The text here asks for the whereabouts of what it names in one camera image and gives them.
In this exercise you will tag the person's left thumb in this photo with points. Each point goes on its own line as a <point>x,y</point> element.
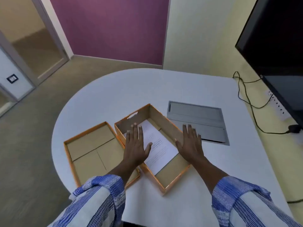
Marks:
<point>148,147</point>

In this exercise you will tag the person's left little finger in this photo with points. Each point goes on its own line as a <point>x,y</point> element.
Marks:
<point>127,138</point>

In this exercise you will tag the orange cardboard box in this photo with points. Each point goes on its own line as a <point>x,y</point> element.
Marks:
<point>163,120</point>

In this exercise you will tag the person's right forearm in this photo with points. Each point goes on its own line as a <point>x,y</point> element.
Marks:
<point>208,170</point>

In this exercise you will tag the person's left forearm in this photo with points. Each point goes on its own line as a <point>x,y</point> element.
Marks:
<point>125,169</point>

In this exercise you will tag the black flat screen monitor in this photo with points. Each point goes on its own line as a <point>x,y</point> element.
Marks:
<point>279,44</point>

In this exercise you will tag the white power strip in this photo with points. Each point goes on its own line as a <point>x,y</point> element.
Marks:
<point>280,108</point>

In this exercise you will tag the white printed paper sheet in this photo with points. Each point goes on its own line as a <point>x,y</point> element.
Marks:
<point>161,151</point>

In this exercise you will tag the person's right thumb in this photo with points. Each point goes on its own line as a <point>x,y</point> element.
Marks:
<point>178,144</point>

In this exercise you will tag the orange cardboard box lid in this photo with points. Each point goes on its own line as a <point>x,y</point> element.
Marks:
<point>90,144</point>

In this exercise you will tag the person's left hand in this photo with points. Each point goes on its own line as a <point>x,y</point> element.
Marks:
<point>135,148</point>

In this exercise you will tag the person's right hand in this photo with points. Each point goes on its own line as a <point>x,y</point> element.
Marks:
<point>191,147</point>

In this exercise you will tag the black power plug adapter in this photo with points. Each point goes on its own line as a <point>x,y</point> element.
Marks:
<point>294,128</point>

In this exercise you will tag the person's left middle finger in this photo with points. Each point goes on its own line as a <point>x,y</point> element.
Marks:
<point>136,133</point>

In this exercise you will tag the glass door with grey frame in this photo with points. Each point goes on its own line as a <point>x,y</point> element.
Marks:
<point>35,44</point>

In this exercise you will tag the person's right little finger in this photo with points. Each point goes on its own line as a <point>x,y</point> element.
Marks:
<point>199,140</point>

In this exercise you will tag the person's right middle finger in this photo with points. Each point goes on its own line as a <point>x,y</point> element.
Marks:
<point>190,133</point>

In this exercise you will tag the black wall switch panel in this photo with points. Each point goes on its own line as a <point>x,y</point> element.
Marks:
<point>12,78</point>

